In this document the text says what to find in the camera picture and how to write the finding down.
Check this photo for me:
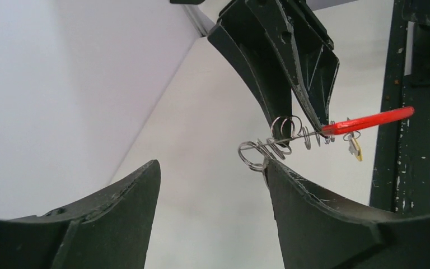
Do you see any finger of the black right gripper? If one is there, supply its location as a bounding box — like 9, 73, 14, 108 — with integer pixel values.
208, 20, 292, 126
245, 1, 339, 130

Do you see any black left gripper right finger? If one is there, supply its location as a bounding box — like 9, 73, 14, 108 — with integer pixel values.
265, 159, 430, 268

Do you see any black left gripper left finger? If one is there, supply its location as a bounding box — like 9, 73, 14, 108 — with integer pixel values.
0, 160, 161, 268

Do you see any red-handled metal key holder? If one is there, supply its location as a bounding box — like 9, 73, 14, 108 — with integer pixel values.
237, 106, 415, 172

